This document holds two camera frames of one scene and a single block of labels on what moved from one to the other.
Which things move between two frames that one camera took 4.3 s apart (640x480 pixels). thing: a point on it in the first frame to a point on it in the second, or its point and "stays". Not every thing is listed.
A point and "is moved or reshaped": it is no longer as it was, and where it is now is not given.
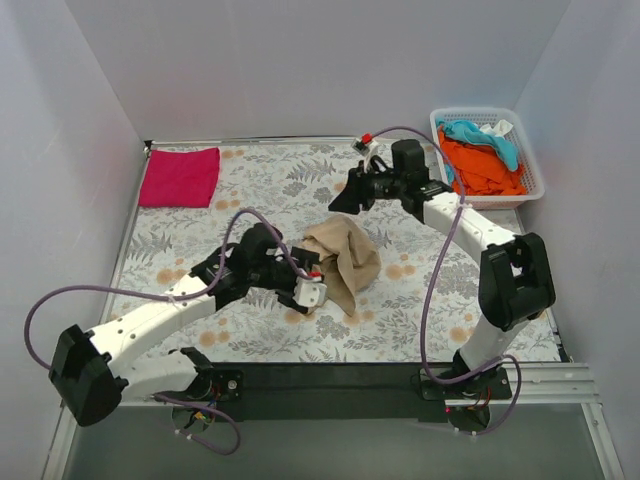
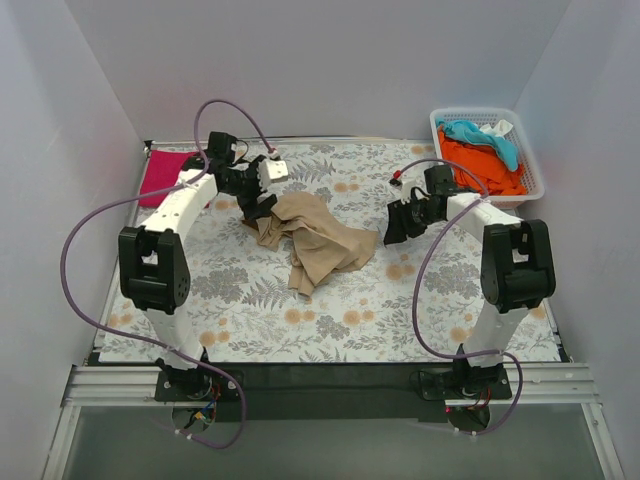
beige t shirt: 349,257 is moved or reshaped
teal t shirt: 467,132 stays
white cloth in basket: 500,128 stays
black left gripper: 298,275 to 253,192
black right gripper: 360,186 to 407,215
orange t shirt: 480,169 stays
